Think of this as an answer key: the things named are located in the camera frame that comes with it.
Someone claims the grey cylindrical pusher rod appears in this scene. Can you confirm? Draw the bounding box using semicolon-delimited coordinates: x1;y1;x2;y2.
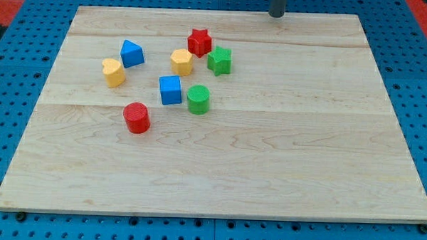
268;0;288;19

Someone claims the red star block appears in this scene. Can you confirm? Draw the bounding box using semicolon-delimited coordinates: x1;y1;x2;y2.
187;28;213;58

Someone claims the green star block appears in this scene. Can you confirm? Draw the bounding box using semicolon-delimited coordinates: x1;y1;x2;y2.
207;46;232;76

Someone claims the yellow hexagon block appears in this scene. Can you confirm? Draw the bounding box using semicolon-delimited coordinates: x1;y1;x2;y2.
170;48;193;76

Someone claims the green cylinder block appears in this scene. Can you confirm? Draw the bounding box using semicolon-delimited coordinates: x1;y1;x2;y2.
186;85;210;115

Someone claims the blue cube block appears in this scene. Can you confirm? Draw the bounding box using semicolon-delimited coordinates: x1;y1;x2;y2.
159;75;182;105

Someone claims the blue triangle block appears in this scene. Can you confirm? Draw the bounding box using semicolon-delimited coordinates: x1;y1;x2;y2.
120;40;145;68

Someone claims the wooden board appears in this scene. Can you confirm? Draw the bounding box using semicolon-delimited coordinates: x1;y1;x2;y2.
0;6;427;224

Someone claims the yellow heart block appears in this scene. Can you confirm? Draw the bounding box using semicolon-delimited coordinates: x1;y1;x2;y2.
102;58;126;88

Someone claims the red cylinder block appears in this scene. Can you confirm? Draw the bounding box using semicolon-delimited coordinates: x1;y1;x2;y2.
122;103;150;134

